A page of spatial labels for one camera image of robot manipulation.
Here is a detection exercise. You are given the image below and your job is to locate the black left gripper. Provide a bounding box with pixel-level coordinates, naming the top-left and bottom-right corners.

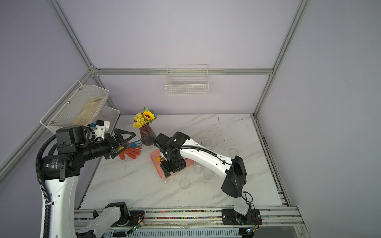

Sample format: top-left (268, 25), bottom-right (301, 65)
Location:
top-left (79, 130), bottom-right (136, 163)

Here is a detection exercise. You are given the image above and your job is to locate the clear jar with orange cookies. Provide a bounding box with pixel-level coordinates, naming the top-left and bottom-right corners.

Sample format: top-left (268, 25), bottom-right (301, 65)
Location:
top-left (192, 161), bottom-right (204, 175)

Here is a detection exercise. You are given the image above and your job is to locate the clear plastic jar lid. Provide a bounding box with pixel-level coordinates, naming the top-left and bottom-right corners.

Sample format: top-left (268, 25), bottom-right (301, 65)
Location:
top-left (228, 148), bottom-right (239, 158)

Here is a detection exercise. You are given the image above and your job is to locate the clear jar with brown cookies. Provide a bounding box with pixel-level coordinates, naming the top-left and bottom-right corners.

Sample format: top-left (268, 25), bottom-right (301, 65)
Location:
top-left (164, 175), bottom-right (175, 184)

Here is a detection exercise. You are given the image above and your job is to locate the clear plastic cookie jar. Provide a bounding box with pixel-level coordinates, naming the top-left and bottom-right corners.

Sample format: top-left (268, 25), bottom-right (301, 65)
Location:
top-left (201, 137), bottom-right (212, 148)

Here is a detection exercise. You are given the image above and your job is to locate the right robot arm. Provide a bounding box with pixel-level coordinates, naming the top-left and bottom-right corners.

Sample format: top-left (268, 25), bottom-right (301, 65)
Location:
top-left (150, 131), bottom-right (263, 227)

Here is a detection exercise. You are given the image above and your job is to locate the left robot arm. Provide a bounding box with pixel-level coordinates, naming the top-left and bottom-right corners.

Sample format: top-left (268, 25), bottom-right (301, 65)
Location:
top-left (35, 125), bottom-right (136, 238)

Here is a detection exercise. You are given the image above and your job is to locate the red rubber glove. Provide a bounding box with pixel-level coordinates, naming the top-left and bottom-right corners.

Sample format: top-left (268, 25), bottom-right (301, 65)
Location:
top-left (121, 148), bottom-right (142, 160)

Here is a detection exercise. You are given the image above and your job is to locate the pink plastic tray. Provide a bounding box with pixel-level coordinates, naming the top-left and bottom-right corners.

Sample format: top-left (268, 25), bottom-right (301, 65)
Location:
top-left (150, 149), bottom-right (193, 179)

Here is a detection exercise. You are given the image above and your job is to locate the yellow sunflower bouquet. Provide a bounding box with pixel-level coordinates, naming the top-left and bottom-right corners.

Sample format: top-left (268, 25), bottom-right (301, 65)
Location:
top-left (133, 107), bottom-right (157, 129)

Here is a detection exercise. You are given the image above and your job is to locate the beige cloth in basket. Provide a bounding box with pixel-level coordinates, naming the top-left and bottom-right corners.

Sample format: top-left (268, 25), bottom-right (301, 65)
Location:
top-left (71, 96), bottom-right (105, 126)

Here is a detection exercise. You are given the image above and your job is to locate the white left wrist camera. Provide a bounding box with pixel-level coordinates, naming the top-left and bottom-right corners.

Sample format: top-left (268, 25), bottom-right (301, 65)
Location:
top-left (88, 120), bottom-right (110, 140)

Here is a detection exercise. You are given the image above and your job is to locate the white mesh wall basket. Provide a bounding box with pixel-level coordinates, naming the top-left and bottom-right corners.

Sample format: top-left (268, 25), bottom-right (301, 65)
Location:
top-left (40, 81), bottom-right (120, 133)

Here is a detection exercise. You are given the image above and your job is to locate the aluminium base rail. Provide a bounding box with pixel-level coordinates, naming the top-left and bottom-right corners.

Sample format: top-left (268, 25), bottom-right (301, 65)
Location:
top-left (53, 206), bottom-right (312, 238)

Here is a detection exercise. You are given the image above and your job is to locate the white wire wall basket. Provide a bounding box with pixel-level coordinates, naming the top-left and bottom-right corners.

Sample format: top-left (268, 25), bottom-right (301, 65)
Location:
top-left (165, 64), bottom-right (209, 96)

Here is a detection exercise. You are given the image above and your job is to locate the aluminium frame profile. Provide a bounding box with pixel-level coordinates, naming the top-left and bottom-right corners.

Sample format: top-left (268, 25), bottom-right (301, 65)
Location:
top-left (1, 1), bottom-right (311, 187)

